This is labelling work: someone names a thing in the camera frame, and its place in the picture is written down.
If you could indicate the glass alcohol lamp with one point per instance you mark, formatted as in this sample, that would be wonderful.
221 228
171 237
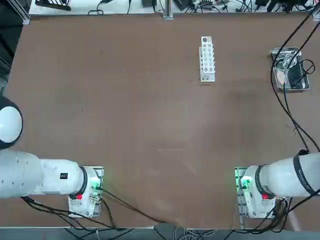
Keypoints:
281 61

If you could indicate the glass test tube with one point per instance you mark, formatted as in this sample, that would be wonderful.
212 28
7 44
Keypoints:
285 51

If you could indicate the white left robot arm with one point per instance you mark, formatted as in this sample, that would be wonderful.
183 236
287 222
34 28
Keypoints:
25 172

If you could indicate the steel tray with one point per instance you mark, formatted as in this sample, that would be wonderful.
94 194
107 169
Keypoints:
297 80

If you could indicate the white test tube rack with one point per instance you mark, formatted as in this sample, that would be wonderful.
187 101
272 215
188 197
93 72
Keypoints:
207 62

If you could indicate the ribbed black power adapter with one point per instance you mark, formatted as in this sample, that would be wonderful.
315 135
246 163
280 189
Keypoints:
182 4

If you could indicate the black orange power device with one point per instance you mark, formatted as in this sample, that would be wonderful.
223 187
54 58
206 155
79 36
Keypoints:
206 2

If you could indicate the small black power adapter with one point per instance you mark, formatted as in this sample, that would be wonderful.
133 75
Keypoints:
261 2

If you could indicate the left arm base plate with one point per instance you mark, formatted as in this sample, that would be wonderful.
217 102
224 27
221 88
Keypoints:
100 170

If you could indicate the aluminium post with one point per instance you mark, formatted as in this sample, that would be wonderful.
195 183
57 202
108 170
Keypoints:
168 10

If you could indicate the aluminium frame rail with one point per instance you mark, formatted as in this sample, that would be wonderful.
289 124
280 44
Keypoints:
17 10

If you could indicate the aluminium corner bracket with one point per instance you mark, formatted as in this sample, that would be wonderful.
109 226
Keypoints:
316 13

